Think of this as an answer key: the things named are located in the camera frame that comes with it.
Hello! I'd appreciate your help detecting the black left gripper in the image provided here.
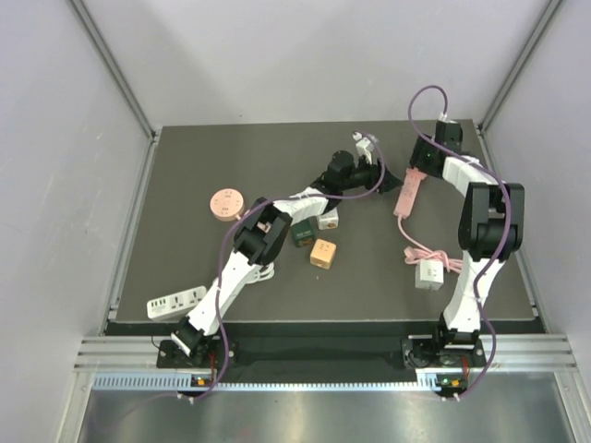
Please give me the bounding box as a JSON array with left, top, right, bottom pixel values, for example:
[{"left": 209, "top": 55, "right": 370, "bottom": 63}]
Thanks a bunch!
[{"left": 339, "top": 152, "right": 403, "bottom": 194}]

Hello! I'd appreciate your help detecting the pink power strip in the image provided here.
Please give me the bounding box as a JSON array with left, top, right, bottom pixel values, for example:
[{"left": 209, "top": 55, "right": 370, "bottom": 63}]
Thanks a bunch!
[{"left": 393, "top": 168, "right": 427, "bottom": 219}]

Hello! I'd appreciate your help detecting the white tiger cube plug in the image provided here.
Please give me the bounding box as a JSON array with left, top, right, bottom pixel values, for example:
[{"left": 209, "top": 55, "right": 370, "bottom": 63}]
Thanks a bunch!
[{"left": 316, "top": 208, "right": 340, "bottom": 231}]

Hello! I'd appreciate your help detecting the green wooden hexagon socket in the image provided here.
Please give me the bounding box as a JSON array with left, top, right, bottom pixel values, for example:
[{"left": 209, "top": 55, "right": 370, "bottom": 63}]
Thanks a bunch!
[{"left": 290, "top": 219, "right": 316, "bottom": 247}]

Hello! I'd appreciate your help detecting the orange cube adapter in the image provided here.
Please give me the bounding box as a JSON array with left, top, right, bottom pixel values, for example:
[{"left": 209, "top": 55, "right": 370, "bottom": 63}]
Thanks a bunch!
[{"left": 309, "top": 239, "right": 336, "bottom": 269}]

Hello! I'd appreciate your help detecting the pink round socket base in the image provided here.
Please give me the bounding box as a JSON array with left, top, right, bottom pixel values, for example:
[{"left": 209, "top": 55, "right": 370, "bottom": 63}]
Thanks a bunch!
[{"left": 210, "top": 188, "right": 245, "bottom": 222}]

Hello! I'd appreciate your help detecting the white power strip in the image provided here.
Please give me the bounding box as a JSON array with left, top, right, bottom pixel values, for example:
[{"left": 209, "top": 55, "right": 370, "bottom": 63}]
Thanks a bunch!
[{"left": 146, "top": 286, "right": 207, "bottom": 321}]

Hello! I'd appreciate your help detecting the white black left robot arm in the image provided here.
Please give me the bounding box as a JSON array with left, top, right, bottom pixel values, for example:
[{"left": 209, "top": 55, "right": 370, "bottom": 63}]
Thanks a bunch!
[{"left": 171, "top": 138, "right": 402, "bottom": 366}]

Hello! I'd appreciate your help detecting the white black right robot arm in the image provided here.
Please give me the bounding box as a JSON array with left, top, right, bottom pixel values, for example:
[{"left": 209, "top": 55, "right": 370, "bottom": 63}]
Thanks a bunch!
[{"left": 409, "top": 117, "right": 525, "bottom": 365}]

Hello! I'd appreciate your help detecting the white cube adapter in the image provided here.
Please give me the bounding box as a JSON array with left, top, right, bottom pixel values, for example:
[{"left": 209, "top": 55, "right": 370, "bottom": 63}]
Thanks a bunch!
[{"left": 415, "top": 258, "right": 445, "bottom": 291}]

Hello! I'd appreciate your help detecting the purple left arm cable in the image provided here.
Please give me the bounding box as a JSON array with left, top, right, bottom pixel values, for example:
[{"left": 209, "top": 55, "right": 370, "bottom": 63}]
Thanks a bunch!
[{"left": 175, "top": 132, "right": 387, "bottom": 401}]

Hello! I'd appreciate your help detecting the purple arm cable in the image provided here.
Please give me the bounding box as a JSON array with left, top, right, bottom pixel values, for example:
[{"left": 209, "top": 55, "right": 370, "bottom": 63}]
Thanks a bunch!
[
  {"left": 175, "top": 132, "right": 387, "bottom": 401},
  {"left": 407, "top": 85, "right": 513, "bottom": 401}
]

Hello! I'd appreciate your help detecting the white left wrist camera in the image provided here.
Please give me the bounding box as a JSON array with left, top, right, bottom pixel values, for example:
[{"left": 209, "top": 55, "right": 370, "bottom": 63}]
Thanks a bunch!
[{"left": 352, "top": 131, "right": 378, "bottom": 164}]

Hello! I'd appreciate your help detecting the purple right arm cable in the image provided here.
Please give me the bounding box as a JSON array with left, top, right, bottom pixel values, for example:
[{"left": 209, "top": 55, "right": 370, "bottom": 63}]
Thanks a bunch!
[{"left": 407, "top": 85, "right": 513, "bottom": 401}]

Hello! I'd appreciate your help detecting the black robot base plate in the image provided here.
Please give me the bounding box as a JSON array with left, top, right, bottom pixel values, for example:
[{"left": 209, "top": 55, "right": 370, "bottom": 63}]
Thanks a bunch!
[{"left": 156, "top": 321, "right": 486, "bottom": 384}]

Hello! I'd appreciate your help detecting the grey cable duct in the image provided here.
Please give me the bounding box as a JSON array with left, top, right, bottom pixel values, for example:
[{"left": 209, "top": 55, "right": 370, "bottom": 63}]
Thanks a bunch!
[{"left": 92, "top": 373, "right": 440, "bottom": 392}]

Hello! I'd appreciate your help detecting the aluminium frame rail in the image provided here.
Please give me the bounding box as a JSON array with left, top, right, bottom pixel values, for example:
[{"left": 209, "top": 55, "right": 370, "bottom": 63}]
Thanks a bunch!
[{"left": 74, "top": 334, "right": 577, "bottom": 373}]

